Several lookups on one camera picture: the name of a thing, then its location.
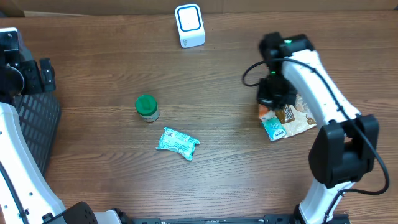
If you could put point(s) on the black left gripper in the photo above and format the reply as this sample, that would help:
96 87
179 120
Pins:
38 75

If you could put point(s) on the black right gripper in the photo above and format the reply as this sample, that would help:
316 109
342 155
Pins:
265 99

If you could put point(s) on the orange snack packet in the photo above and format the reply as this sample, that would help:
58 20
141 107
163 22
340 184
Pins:
265 113

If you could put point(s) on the beige Pantree snack bag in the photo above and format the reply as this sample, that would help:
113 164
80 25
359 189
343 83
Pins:
296 118

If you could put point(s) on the teal Kleenex tissue pack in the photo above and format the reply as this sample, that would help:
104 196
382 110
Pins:
274 129

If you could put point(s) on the teal snack packet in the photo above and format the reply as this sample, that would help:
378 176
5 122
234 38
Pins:
178 142

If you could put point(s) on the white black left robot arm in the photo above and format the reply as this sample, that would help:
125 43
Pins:
24 192

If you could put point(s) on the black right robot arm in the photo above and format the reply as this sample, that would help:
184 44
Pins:
344 148

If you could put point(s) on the white barcode scanner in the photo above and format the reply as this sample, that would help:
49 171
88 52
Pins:
190 26

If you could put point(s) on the grey plastic basket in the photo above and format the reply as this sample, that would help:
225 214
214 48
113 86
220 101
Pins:
39 116

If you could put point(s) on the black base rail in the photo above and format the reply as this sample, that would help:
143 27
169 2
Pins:
266 219

